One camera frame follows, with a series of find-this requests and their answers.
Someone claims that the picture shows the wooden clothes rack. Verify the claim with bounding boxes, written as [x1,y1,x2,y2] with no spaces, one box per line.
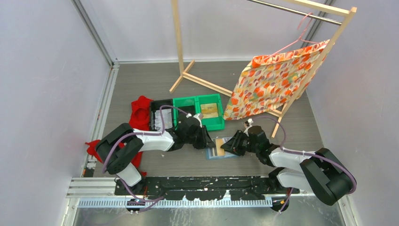
[169,0,358,138]

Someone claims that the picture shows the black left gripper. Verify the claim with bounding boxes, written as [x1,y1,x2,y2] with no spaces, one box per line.
[184,125,215,150]

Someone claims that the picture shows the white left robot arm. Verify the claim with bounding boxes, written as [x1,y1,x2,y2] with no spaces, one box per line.
[95,115,215,195]

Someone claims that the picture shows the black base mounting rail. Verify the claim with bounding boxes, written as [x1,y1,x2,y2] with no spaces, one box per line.
[131,176,289,201]

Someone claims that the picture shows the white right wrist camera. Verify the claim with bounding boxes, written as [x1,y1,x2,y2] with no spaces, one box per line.
[244,118,255,135]

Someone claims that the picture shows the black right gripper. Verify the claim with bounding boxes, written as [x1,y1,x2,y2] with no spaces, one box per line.
[221,130,259,156]

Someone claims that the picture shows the green bin with dark cards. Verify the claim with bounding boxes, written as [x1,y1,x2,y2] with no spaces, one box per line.
[172,96,198,127]

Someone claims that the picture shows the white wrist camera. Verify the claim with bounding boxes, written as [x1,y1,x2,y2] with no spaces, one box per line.
[186,113,203,124]
[244,118,255,135]

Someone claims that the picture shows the green bin with gold cards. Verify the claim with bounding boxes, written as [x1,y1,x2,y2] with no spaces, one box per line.
[196,94,225,131]

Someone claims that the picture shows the black plastic bin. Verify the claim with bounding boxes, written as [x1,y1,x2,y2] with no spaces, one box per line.
[150,99,174,131]

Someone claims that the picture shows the gold cards stack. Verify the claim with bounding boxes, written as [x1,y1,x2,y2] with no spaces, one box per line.
[200,103,219,119]

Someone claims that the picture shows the blue card holder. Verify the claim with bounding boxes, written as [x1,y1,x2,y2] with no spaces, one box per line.
[205,137,238,160]

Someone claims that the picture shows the gold credit card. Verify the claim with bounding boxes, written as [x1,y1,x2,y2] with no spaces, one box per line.
[215,138,225,157]

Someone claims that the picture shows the pink wire hanger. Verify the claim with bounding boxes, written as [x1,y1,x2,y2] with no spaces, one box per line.
[271,12,317,56]

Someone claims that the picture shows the white cards in black bin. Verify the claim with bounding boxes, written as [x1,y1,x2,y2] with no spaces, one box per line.
[153,108,173,131]

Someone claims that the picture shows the red cloth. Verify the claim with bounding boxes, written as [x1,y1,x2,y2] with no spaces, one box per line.
[85,96,153,163]

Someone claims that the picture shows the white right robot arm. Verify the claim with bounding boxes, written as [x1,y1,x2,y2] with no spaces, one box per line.
[221,126,357,206]

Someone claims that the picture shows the floral orange fabric bag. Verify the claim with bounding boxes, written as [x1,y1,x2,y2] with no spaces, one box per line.
[223,40,329,120]

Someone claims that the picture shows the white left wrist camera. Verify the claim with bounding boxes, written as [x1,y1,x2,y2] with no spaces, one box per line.
[186,113,203,124]

